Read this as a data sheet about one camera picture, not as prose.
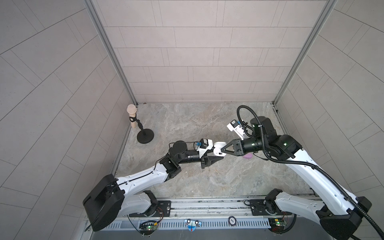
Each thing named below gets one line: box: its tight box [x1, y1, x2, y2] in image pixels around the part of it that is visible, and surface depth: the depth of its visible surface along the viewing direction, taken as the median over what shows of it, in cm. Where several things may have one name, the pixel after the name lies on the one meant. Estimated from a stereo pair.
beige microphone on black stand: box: [126, 104, 155, 144], surface depth 96 cm
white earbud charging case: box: [213, 141, 227, 157], surface depth 63 cm
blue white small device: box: [184, 219, 202, 232], surface depth 67 cm
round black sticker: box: [228, 216, 237, 227], surface depth 69 cm
